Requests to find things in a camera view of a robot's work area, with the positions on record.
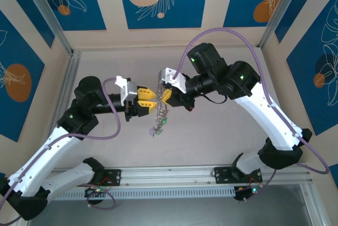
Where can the green key tag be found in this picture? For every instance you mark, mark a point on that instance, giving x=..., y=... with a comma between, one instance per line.
x=158, y=132
x=165, y=121

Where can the purple key tag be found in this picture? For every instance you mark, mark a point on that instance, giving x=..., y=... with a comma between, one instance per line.
x=151, y=131

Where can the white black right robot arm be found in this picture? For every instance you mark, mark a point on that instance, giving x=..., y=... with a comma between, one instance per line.
x=274, y=123

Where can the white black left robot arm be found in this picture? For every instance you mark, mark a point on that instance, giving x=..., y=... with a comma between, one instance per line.
x=52, y=152

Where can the small led circuit board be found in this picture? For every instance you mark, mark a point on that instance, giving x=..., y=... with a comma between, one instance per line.
x=251, y=190
x=95, y=191

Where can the aluminium table edge rail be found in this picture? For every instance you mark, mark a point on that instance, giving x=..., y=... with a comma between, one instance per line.
x=70, y=78

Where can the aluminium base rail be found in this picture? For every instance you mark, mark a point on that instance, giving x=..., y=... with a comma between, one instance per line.
x=169, y=175

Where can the aluminium frame post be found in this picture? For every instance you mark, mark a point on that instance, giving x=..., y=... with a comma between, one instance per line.
x=50, y=17
x=280, y=9

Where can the aluminium frame bar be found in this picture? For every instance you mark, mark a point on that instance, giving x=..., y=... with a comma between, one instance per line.
x=313, y=205

